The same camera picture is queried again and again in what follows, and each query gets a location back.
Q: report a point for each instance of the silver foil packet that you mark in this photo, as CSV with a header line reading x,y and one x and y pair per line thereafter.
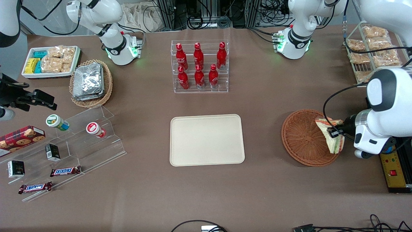
x,y
87,98
87,79

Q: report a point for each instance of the brown Snickers bar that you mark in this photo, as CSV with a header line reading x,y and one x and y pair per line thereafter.
x,y
35,187
65,171

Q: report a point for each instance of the teal snack pack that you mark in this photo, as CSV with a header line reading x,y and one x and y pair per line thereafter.
x,y
38,67
40,54

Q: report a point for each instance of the white rectangular snack tray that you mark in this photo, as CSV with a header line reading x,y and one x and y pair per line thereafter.
x,y
48,75

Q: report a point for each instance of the round brown wicker basket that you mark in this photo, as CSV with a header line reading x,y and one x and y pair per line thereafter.
x,y
299,141

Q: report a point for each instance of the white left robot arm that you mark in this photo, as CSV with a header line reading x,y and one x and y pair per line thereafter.
x,y
384,93

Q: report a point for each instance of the black yellow control box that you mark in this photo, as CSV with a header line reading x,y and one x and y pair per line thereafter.
x,y
395,175

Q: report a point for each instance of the yellow snack pack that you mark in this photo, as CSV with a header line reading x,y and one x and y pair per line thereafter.
x,y
30,69
33,62

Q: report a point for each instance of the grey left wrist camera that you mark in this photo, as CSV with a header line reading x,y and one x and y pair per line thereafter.
x,y
363,154

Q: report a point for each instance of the red cola bottle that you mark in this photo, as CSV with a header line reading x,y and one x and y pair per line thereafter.
x,y
183,80
213,78
198,56
181,58
221,58
199,79

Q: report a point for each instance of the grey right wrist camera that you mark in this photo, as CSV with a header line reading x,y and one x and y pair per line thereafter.
x,y
5,114

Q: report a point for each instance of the clear rice cracker packet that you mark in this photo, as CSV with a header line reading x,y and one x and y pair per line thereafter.
x,y
66,67
55,52
51,65
69,54

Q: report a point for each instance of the beige cloth bag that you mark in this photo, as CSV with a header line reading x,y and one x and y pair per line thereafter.
x,y
140,16

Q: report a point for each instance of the clear fried snack packet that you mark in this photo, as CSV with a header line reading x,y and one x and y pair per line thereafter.
x,y
360,58
386,60
363,76
380,43
355,44
375,31

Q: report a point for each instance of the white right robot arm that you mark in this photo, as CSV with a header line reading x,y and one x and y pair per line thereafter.
x,y
113,43

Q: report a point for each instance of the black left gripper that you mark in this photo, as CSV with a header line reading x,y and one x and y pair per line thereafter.
x,y
348,126

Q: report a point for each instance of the triangle sandwich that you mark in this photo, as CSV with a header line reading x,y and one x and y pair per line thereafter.
x,y
334,145

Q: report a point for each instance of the clear acrylic bottle rack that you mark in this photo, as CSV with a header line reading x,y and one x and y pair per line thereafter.
x,y
206,91

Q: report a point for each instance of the aluminium frame post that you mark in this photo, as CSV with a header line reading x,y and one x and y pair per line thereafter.
x,y
253,13
167,14

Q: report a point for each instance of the clear acrylic step display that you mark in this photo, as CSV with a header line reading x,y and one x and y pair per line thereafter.
x,y
96,151

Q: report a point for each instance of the small black box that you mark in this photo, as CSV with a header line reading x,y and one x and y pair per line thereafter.
x,y
16,169
52,152

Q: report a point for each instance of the oval tan wicker basket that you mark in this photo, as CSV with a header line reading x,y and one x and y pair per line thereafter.
x,y
107,82

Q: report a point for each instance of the red lid yogurt cup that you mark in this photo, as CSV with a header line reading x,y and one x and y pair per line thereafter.
x,y
93,128

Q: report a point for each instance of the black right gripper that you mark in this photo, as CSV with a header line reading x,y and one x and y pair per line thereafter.
x,y
12,94

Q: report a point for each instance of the red tartan cookie box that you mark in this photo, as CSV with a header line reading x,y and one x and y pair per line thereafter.
x,y
21,138

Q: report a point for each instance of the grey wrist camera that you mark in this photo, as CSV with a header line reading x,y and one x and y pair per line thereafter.
x,y
363,154
5,114

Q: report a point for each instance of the beige rectangular serving tray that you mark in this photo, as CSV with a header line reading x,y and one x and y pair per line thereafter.
x,y
206,140

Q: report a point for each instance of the green lid yogurt cup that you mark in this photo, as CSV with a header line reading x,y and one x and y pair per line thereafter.
x,y
54,121

